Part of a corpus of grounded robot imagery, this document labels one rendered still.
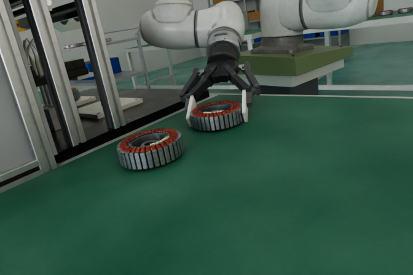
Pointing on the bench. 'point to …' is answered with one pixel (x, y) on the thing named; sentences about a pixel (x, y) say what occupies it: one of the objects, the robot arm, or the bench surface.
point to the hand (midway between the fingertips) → (217, 113)
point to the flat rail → (61, 14)
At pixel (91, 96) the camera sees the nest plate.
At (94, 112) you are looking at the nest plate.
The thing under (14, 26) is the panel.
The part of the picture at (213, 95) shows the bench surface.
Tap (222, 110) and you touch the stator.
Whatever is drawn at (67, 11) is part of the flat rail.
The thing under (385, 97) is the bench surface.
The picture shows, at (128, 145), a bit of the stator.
